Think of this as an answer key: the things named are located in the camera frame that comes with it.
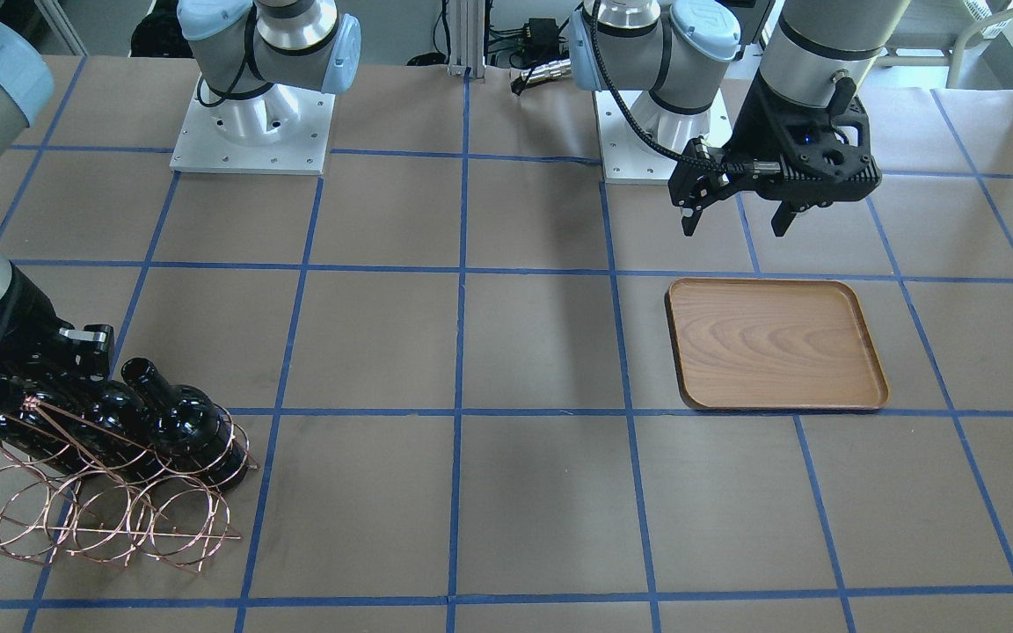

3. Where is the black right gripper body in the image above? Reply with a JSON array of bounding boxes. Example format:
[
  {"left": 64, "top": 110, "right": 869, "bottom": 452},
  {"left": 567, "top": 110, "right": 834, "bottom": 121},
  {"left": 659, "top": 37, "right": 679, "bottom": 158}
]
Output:
[{"left": 0, "top": 273, "right": 115, "bottom": 414}]

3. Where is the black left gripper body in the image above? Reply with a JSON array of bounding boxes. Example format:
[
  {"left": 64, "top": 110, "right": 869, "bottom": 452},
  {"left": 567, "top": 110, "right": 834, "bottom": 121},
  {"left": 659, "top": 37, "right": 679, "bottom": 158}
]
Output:
[{"left": 668, "top": 75, "right": 883, "bottom": 212}]

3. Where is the dark wine bottle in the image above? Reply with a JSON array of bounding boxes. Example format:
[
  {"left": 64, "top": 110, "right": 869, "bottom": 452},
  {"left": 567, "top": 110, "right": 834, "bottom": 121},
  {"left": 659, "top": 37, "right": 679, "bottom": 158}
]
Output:
[
  {"left": 120, "top": 357, "right": 248, "bottom": 492},
  {"left": 53, "top": 380, "right": 164, "bottom": 484},
  {"left": 0, "top": 410, "right": 67, "bottom": 463}
]

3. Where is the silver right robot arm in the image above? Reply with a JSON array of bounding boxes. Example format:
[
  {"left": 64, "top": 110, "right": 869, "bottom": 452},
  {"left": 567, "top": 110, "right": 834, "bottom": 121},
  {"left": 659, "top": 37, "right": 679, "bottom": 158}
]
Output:
[{"left": 0, "top": 1, "right": 361, "bottom": 413}]

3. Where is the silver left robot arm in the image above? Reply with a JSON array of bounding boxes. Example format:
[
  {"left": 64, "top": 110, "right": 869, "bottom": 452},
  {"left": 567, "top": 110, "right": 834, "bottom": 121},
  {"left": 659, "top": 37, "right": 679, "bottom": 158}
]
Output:
[{"left": 568, "top": 1, "right": 907, "bottom": 236}]

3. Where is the wooden tray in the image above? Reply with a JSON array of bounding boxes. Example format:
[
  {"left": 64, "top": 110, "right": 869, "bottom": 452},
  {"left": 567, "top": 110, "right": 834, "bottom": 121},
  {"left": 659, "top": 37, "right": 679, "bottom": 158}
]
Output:
[{"left": 665, "top": 276, "right": 890, "bottom": 411}]

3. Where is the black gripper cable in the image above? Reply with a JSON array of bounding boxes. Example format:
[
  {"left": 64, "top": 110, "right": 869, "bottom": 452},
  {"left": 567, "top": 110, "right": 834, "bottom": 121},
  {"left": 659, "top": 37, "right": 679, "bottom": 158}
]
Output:
[{"left": 586, "top": 0, "right": 762, "bottom": 175}]

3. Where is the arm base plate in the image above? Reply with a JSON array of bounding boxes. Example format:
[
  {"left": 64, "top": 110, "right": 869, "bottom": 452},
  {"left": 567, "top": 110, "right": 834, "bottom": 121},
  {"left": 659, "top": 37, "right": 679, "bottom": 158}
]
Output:
[
  {"left": 170, "top": 84, "right": 335, "bottom": 177},
  {"left": 594, "top": 90, "right": 732, "bottom": 185}
]

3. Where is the copper wire bottle basket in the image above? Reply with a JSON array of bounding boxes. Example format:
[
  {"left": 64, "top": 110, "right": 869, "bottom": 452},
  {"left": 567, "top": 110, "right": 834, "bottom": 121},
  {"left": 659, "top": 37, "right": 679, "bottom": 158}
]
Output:
[{"left": 0, "top": 396, "right": 243, "bottom": 574}]

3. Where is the aluminium frame post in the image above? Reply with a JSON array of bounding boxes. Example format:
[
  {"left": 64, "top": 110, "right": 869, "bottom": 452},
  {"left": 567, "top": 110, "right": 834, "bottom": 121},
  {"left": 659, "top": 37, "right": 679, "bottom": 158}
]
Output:
[{"left": 443, "top": 0, "right": 487, "bottom": 83}]

